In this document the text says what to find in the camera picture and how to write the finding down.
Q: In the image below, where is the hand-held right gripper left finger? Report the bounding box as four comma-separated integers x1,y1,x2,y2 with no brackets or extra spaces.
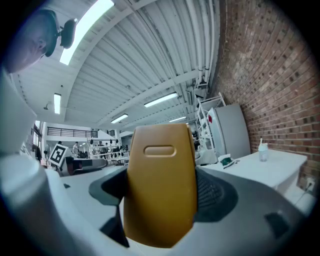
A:
45,165,141,256

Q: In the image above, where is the green and white packet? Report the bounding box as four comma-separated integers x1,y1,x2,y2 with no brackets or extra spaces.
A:
217,154,236,168

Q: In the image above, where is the person's head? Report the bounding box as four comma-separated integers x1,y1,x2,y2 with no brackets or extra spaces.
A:
4,9,61,74

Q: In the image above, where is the white shelf rack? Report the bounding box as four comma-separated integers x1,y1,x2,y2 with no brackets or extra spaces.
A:
195,91,227,157

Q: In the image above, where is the yellow calculator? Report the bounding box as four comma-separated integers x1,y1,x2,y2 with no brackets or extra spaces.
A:
123,122,199,249

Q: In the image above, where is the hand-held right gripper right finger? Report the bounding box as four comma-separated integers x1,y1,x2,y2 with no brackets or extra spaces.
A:
172,166,315,256

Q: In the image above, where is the long skylight panel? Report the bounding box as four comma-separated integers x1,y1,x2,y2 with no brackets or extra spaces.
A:
59,0,115,66

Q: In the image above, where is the white refrigerator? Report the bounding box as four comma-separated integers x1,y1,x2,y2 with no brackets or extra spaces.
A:
207,104,252,156

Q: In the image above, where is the grey power cable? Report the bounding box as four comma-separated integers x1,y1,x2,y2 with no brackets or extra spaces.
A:
294,187,312,209

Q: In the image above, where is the white wall socket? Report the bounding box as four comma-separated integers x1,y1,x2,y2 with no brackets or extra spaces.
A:
305,177,316,193

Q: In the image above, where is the black head-mounted camera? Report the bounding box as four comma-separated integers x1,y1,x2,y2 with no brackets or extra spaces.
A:
57,17,79,50

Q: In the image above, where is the white table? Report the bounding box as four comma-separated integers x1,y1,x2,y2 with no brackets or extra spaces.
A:
199,148,308,196

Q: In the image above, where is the clear plastic bottle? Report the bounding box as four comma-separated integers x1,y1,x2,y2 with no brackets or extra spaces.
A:
258,138,269,163

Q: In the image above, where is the person's white shirt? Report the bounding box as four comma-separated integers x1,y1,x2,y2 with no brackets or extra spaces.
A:
0,69,38,156

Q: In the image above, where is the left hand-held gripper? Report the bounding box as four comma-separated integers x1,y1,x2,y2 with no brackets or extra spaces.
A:
48,142,109,176

